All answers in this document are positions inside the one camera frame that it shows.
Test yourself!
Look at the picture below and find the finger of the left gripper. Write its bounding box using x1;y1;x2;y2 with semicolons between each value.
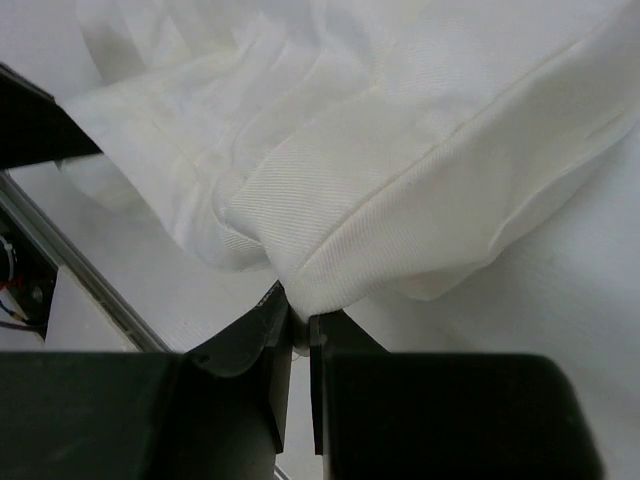
0;64;101;170

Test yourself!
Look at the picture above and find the aluminium front rail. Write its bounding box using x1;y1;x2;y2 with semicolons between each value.
1;172;170;352

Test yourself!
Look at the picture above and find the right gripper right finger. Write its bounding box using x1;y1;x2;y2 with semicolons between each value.
310;311;600;479

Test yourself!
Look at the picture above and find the white skirt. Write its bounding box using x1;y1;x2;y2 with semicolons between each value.
64;1;639;315

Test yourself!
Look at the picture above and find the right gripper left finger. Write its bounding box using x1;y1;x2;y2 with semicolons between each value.
1;285;291;479

